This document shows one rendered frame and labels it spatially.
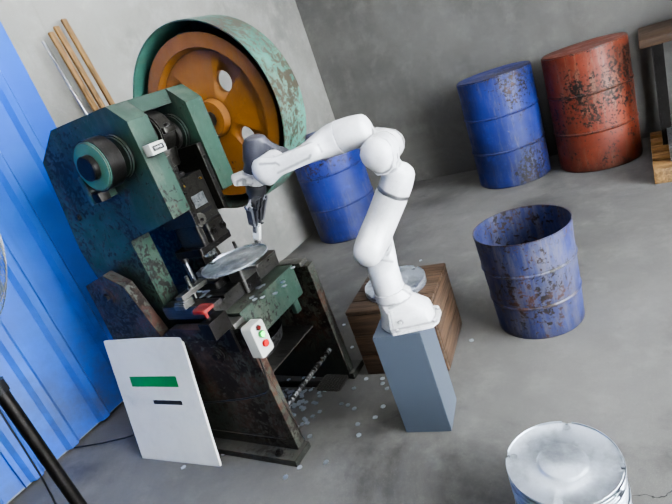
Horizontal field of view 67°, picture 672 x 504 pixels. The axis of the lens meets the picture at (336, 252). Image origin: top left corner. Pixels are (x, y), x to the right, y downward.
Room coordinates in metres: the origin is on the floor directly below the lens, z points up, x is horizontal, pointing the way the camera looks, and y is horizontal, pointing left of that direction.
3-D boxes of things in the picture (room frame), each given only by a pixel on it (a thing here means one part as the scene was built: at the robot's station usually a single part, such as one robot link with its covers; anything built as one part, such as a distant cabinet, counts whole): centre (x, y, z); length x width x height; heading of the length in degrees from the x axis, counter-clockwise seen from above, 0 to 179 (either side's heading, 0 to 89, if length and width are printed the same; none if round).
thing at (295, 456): (1.96, 0.78, 0.45); 0.92 x 0.12 x 0.90; 54
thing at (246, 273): (1.99, 0.37, 0.72); 0.25 x 0.14 x 0.14; 54
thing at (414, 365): (1.65, -0.13, 0.23); 0.18 x 0.18 x 0.45; 64
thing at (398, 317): (1.63, -0.17, 0.52); 0.22 x 0.19 x 0.14; 64
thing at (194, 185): (2.07, 0.48, 1.04); 0.17 x 0.15 x 0.30; 54
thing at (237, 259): (2.02, 0.41, 0.78); 0.29 x 0.29 x 0.01
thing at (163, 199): (2.18, 0.63, 0.83); 0.79 x 0.43 x 1.34; 54
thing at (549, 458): (1.02, -0.37, 0.25); 0.29 x 0.29 x 0.01
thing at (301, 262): (2.39, 0.47, 0.45); 0.92 x 0.12 x 0.90; 54
